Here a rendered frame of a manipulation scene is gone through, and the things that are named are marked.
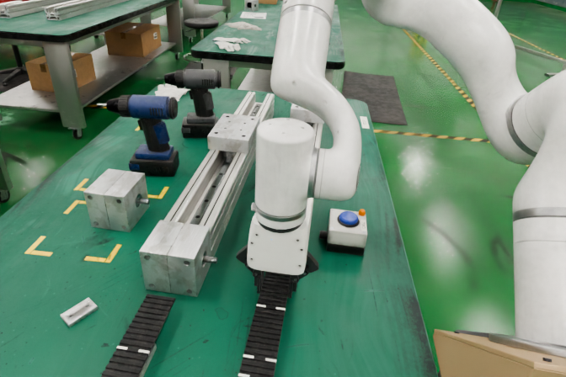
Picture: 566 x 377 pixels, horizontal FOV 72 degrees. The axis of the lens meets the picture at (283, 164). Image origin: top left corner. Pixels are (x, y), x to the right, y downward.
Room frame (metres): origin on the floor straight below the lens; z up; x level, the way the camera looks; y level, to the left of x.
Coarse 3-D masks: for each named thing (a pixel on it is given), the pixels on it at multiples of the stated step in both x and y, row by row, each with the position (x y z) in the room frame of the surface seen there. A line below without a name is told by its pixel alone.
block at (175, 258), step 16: (160, 224) 0.58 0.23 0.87; (176, 224) 0.58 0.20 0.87; (192, 224) 0.58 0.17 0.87; (160, 240) 0.53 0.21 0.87; (176, 240) 0.54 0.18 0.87; (192, 240) 0.54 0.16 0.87; (208, 240) 0.57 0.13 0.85; (144, 256) 0.50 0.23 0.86; (160, 256) 0.50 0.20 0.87; (176, 256) 0.50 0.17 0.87; (192, 256) 0.50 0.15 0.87; (208, 256) 0.54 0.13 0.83; (144, 272) 0.50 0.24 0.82; (160, 272) 0.50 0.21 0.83; (176, 272) 0.50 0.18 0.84; (192, 272) 0.49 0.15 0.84; (160, 288) 0.50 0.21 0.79; (176, 288) 0.50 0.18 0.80; (192, 288) 0.49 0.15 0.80
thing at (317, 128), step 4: (316, 124) 1.12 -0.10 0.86; (320, 124) 1.13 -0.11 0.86; (312, 128) 1.18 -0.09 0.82; (316, 128) 1.09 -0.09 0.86; (320, 128) 1.09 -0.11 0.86; (316, 132) 1.06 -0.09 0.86; (320, 132) 1.06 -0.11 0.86; (316, 136) 1.03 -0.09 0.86; (320, 136) 1.04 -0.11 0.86; (316, 140) 1.01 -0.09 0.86; (320, 140) 1.02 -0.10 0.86; (316, 144) 0.98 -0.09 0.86; (308, 200) 0.70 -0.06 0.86; (312, 200) 0.71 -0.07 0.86; (308, 204) 0.69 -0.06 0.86; (312, 204) 0.76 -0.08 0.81; (308, 208) 0.67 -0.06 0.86; (308, 212) 0.66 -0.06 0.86; (308, 216) 0.64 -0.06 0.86; (308, 220) 0.63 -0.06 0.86; (308, 224) 0.62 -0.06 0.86; (308, 228) 0.61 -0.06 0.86; (308, 232) 0.60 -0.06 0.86; (308, 236) 0.58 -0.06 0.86
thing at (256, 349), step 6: (246, 348) 0.37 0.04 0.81; (252, 348) 0.37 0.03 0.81; (258, 348) 0.37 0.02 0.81; (264, 348) 0.37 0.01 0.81; (270, 348) 0.37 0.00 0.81; (276, 348) 0.37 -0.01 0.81; (252, 354) 0.36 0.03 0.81; (258, 354) 0.36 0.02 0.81; (264, 354) 0.36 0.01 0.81; (270, 354) 0.36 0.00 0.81; (276, 354) 0.36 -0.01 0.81
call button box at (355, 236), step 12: (336, 216) 0.68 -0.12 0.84; (360, 216) 0.69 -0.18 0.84; (336, 228) 0.64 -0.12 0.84; (348, 228) 0.65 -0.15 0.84; (360, 228) 0.65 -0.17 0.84; (336, 240) 0.63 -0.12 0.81; (348, 240) 0.63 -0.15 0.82; (360, 240) 0.63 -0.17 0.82; (348, 252) 0.63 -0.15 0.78; (360, 252) 0.63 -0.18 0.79
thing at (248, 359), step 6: (246, 354) 0.36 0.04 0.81; (246, 360) 0.35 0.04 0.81; (252, 360) 0.35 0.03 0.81; (258, 360) 0.35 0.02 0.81; (264, 360) 0.35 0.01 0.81; (270, 360) 0.35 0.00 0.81; (246, 366) 0.34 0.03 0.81; (252, 366) 0.34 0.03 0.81; (258, 366) 0.34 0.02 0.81; (264, 366) 0.34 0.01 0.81; (270, 366) 0.34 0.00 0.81
